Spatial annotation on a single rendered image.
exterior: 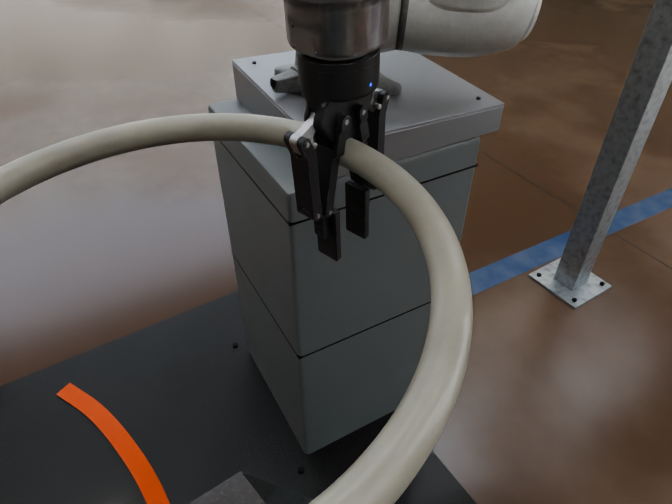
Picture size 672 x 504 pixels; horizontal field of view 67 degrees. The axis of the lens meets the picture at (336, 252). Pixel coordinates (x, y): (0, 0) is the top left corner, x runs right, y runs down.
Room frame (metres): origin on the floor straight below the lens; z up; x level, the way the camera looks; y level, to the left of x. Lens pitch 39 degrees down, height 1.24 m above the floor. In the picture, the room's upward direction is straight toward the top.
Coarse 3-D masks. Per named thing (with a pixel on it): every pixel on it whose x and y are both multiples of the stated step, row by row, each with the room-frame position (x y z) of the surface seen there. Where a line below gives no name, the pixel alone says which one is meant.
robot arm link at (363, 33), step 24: (288, 0) 0.44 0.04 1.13; (312, 0) 0.42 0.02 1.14; (336, 0) 0.42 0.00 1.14; (360, 0) 0.42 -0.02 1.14; (384, 0) 0.44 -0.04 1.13; (288, 24) 0.45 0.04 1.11; (312, 24) 0.43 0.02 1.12; (336, 24) 0.42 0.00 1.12; (360, 24) 0.43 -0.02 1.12; (384, 24) 0.45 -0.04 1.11; (312, 48) 0.43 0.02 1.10; (336, 48) 0.42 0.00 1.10; (360, 48) 0.43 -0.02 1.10
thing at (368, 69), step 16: (304, 64) 0.45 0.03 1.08; (320, 64) 0.43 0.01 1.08; (336, 64) 0.43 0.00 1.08; (352, 64) 0.43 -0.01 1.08; (368, 64) 0.44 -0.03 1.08; (304, 80) 0.45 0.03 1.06; (320, 80) 0.44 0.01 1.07; (336, 80) 0.43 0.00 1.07; (352, 80) 0.43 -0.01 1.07; (368, 80) 0.44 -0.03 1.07; (320, 96) 0.44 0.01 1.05; (336, 96) 0.43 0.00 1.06; (352, 96) 0.43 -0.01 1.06; (368, 96) 0.49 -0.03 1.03; (320, 112) 0.44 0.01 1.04; (336, 112) 0.45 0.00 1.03; (352, 112) 0.47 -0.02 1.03; (320, 128) 0.44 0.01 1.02; (352, 128) 0.47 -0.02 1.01
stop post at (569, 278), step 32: (640, 64) 1.33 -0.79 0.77; (640, 96) 1.30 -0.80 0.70; (608, 128) 1.35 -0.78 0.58; (640, 128) 1.29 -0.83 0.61; (608, 160) 1.32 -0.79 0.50; (608, 192) 1.29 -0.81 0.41; (576, 224) 1.34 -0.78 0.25; (608, 224) 1.31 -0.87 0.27; (576, 256) 1.31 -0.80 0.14; (576, 288) 1.29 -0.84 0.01; (608, 288) 1.29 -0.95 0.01
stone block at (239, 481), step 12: (228, 480) 0.31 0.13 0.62; (240, 480) 0.30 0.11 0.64; (252, 480) 0.30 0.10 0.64; (216, 492) 0.29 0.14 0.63; (228, 492) 0.28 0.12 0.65; (240, 492) 0.27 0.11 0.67; (252, 492) 0.26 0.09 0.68; (264, 492) 0.27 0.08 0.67; (276, 492) 0.28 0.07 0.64; (288, 492) 0.30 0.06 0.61
